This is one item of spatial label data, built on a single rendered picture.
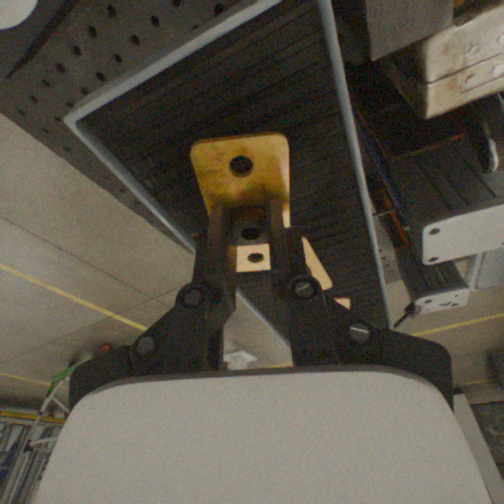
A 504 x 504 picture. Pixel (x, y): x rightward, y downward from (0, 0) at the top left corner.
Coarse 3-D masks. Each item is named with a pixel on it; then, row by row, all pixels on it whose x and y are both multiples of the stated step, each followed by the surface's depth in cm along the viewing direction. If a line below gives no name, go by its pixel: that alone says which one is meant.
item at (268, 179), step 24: (216, 144) 11; (240, 144) 11; (264, 144) 11; (216, 168) 12; (264, 168) 12; (288, 168) 12; (216, 192) 13; (240, 192) 13; (264, 192) 13; (288, 192) 13; (240, 216) 13; (264, 216) 13; (288, 216) 14; (240, 240) 14; (264, 240) 14; (240, 264) 17; (264, 264) 17
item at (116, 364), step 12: (120, 348) 10; (96, 360) 10; (108, 360) 10; (120, 360) 10; (72, 372) 10; (84, 372) 10; (96, 372) 10; (108, 372) 9; (120, 372) 9; (132, 372) 10; (144, 372) 10; (156, 372) 10; (72, 384) 9; (84, 384) 9; (96, 384) 9; (72, 396) 9; (84, 396) 9; (72, 408) 9
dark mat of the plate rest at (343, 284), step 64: (192, 64) 14; (256, 64) 14; (320, 64) 14; (128, 128) 16; (192, 128) 16; (256, 128) 16; (320, 128) 16; (192, 192) 20; (320, 192) 20; (256, 256) 25; (320, 256) 25; (384, 320) 35
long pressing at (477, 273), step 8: (472, 256) 52; (480, 256) 51; (488, 256) 52; (496, 256) 52; (472, 264) 53; (480, 264) 53; (488, 264) 54; (496, 264) 54; (472, 272) 55; (480, 272) 56; (488, 272) 56; (496, 272) 56; (472, 280) 57; (480, 280) 58; (488, 280) 58; (496, 280) 58; (472, 288) 60; (480, 288) 60; (488, 288) 61
